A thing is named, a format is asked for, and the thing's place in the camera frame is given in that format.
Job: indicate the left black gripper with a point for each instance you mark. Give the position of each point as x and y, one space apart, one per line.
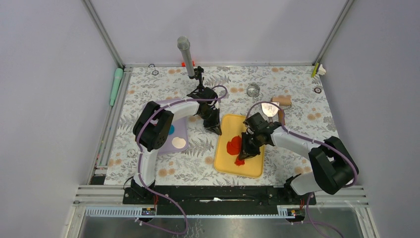
214 125

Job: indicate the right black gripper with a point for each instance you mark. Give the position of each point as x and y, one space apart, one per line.
246 152

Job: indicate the red dough ball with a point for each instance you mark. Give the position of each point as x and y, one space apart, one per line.
233 147

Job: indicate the yellow tray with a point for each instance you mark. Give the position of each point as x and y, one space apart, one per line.
231 126

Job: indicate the metal dough scraper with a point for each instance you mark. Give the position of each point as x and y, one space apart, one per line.
273 109

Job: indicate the wooden dough roller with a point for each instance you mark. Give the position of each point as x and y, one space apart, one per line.
282 101

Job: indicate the red dough scrap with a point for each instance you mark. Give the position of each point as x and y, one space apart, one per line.
239 162

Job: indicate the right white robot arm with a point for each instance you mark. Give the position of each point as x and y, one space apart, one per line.
332 166

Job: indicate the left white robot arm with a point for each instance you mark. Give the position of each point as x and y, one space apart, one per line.
153 125

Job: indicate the flat white dough disc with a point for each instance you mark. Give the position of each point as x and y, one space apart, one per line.
178 142

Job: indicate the flat blue dough disc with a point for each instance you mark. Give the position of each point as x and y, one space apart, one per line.
171 130

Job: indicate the purple tray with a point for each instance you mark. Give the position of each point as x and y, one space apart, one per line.
180 131

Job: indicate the black mini tripod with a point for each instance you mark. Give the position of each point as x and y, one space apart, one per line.
199 80

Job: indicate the grey microphone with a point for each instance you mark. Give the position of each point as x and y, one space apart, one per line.
183 45

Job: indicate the white corner clip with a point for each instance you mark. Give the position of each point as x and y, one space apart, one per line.
318 70

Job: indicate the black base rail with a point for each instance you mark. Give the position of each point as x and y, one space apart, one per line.
213 200

